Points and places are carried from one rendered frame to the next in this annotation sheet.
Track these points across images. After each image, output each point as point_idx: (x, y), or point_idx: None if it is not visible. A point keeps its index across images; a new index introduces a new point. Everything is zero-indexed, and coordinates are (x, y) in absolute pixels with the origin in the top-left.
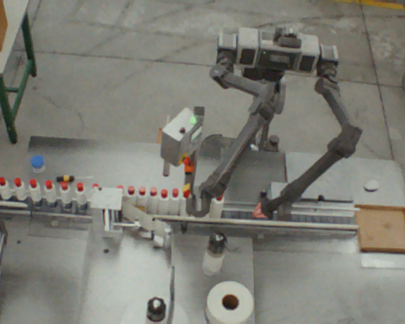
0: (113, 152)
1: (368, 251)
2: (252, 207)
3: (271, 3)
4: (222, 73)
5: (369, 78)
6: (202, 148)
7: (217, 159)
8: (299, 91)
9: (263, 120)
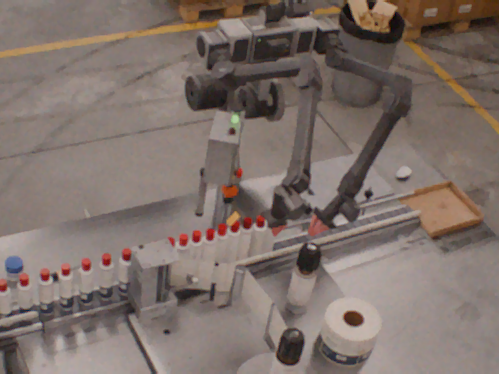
0: (97, 228)
1: (440, 236)
2: (295, 234)
3: (136, 50)
4: (232, 68)
5: (296, 98)
6: None
7: None
8: None
9: (317, 92)
